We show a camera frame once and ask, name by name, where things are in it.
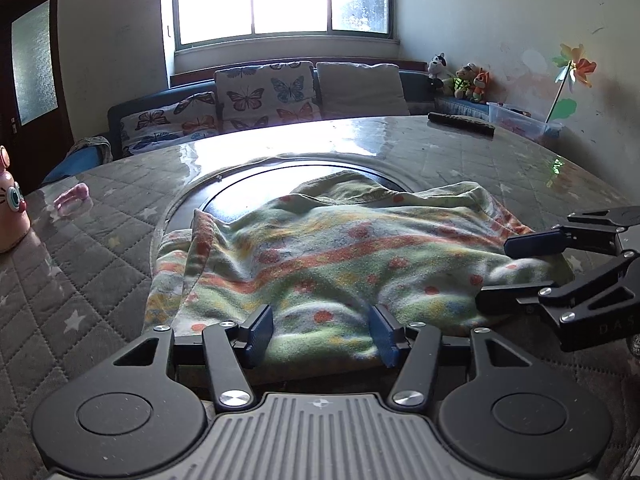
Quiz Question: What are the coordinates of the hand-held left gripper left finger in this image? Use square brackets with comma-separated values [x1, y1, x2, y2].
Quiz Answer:
[112, 304, 275, 411]

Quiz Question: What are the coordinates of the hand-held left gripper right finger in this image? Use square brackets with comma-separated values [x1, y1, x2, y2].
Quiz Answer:
[369, 304, 539, 409]

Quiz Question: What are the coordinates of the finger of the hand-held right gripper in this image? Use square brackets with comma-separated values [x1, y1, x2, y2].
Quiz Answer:
[475, 254, 640, 317]
[503, 206, 640, 260]

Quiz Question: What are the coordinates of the colourful patterned fleece garment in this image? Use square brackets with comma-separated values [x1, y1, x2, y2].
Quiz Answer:
[144, 170, 574, 367]

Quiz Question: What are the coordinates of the clear plastic storage box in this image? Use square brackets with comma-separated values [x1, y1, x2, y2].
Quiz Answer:
[486, 101, 565, 146]

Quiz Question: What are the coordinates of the black remote control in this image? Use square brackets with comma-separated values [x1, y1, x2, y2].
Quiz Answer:
[427, 111, 496, 136]

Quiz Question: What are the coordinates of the dark glass turntable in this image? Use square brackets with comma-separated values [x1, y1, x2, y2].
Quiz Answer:
[150, 152, 417, 272]

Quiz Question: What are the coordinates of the orange plush fox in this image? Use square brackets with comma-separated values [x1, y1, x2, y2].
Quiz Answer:
[470, 67, 492, 105]

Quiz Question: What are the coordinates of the plush bear in yellow vest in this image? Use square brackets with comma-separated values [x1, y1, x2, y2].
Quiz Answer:
[452, 63, 479, 100]

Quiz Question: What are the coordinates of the colourful pinwheel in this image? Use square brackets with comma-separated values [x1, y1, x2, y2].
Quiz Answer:
[544, 42, 599, 124]

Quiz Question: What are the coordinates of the blue sofa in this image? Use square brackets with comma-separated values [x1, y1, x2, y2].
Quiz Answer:
[42, 57, 502, 184]

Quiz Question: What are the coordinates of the black and white plush dog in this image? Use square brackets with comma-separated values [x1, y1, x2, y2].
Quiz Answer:
[426, 52, 454, 93]

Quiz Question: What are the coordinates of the long butterfly print cushion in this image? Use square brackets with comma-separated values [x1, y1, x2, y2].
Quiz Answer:
[119, 91, 222, 158]

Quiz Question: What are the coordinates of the pink hair band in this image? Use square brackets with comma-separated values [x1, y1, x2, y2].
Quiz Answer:
[53, 182, 92, 217]

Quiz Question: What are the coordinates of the plain beige cushion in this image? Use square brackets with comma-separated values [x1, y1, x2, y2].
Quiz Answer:
[315, 62, 411, 119]

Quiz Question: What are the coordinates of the square butterfly print cushion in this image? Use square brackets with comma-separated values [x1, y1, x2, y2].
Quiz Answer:
[213, 60, 321, 134]

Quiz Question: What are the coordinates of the grey crumpled cloth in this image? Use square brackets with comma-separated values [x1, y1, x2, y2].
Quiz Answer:
[74, 135, 114, 167]

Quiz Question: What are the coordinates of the pink cartoon kettle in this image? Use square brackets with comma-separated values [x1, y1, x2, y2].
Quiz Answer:
[0, 145, 32, 255]

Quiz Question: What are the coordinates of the window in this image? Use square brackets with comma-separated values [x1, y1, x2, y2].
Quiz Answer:
[160, 0, 402, 54]

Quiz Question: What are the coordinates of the wooden door with frosted glass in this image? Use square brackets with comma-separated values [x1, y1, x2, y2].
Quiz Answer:
[0, 0, 77, 192]

